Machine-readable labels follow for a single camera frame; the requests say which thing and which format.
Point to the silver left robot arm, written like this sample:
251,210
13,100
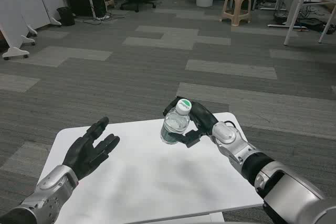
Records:
50,190

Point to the large beige plastic stool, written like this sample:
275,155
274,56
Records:
236,1

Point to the black trash bin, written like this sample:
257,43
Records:
65,15

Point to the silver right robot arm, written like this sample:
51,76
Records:
252,158

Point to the white power strip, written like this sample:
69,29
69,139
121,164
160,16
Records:
103,17

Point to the black bag on floor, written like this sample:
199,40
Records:
312,24

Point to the clear water bottle white cap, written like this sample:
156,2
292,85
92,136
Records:
174,124

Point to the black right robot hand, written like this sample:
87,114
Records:
203,119

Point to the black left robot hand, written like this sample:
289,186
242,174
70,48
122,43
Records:
81,155

